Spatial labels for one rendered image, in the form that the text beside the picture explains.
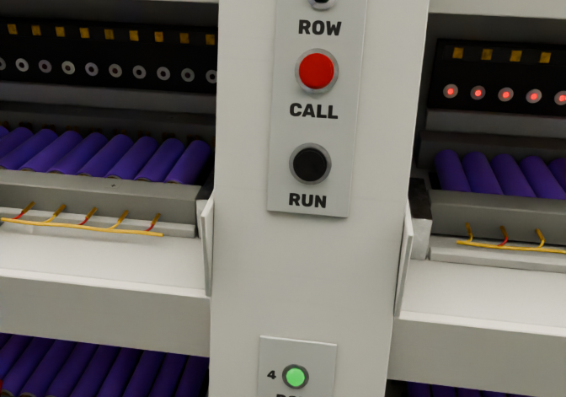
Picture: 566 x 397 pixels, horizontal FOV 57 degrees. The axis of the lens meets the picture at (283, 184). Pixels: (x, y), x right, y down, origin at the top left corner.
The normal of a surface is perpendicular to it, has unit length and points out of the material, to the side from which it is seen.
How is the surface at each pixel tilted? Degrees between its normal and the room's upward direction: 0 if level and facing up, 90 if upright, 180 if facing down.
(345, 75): 90
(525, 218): 106
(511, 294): 16
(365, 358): 90
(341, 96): 90
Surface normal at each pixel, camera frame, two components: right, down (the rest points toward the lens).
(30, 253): 0.02, -0.87
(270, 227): -0.12, 0.22
